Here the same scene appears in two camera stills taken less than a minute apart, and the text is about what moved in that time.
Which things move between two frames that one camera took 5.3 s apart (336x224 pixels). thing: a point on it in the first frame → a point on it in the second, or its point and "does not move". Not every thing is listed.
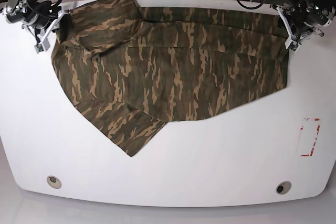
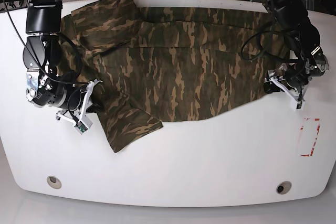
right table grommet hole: (283, 187) does not move
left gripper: (42, 16) → (71, 97)
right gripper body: (299, 13) → (295, 76)
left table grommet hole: (54, 182) does not move
